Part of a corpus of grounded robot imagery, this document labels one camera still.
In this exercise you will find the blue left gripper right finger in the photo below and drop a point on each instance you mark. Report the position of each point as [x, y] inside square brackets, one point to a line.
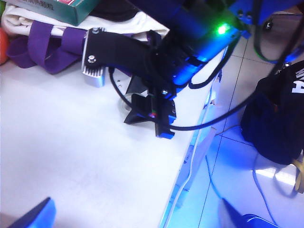
[240, 219]

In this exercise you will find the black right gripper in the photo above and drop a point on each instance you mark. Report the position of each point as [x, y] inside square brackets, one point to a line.
[166, 66]

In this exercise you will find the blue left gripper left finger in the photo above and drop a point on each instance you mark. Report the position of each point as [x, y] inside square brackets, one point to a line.
[31, 216]

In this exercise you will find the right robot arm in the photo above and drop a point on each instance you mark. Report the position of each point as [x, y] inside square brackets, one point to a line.
[202, 21]

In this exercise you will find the black round object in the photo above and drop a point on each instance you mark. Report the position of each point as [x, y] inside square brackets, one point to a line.
[114, 9]

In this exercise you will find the black backpack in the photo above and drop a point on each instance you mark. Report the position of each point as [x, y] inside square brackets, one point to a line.
[273, 118]

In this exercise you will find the teal cardboard box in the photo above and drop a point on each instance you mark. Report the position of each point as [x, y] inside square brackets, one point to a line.
[71, 12]

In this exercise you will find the orange fruit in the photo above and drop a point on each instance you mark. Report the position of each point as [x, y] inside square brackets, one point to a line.
[3, 47]

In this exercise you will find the black camera bracket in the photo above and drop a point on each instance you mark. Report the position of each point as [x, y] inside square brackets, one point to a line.
[118, 52]

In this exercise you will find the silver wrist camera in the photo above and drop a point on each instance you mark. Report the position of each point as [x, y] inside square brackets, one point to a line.
[93, 76]

